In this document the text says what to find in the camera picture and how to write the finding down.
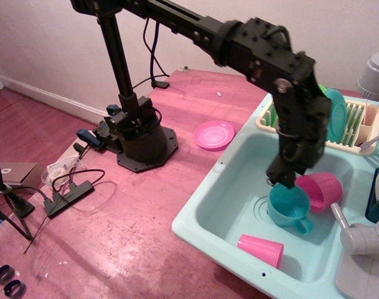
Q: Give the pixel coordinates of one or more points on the clear plastic container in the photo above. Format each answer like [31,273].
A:
[54,171]

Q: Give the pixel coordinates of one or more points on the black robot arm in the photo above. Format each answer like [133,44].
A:
[257,49]

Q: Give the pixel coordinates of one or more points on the cream dish rack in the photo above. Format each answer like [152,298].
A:
[362,125]

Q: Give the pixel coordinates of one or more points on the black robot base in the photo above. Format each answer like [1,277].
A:
[134,133]

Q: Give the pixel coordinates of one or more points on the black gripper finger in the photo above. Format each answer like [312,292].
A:
[281,171]

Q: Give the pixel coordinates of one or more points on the black usb hub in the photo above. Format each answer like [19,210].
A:
[60,203]

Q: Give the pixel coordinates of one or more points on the pink cup with handle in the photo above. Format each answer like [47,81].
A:
[323,189]

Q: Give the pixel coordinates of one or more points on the light teal toy sink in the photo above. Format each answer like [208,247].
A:
[232,201]

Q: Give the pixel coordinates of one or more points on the blue black clamp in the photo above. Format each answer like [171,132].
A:
[89,138]

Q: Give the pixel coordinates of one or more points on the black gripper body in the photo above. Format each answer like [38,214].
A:
[303,117]

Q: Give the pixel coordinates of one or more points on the pink plastic tumbler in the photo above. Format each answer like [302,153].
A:
[268,251]

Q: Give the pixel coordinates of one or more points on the grey toy faucet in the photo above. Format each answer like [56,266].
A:
[357,239]

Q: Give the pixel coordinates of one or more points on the green cutting board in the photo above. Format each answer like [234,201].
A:
[322,88]

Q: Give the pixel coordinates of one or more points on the pink plastic saucer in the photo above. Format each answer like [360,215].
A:
[214,135]

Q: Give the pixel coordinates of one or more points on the teal plastic plate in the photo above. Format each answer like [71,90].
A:
[338,116]

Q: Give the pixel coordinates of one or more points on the brown cardboard box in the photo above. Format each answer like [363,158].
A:
[17,174]

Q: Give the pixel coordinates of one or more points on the teal plastic cup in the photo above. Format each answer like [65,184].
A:
[290,208]

